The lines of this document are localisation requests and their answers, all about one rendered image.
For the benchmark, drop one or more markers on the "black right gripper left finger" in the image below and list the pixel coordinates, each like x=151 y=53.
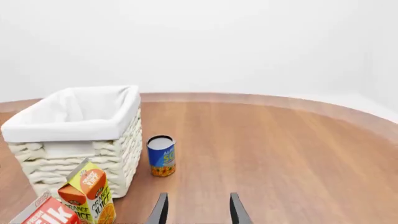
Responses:
x=159 y=210

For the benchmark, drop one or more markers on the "blue soup can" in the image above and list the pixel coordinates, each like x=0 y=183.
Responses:
x=161 y=157

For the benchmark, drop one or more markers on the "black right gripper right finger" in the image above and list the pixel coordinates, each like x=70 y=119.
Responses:
x=240 y=210

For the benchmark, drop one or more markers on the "white woven basket with liner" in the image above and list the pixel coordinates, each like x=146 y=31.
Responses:
x=77 y=130

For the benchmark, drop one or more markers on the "orange juice carton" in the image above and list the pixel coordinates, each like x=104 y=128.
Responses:
x=90 y=196

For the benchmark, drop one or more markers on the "red milk carton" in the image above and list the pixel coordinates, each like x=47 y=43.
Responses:
x=46 y=213

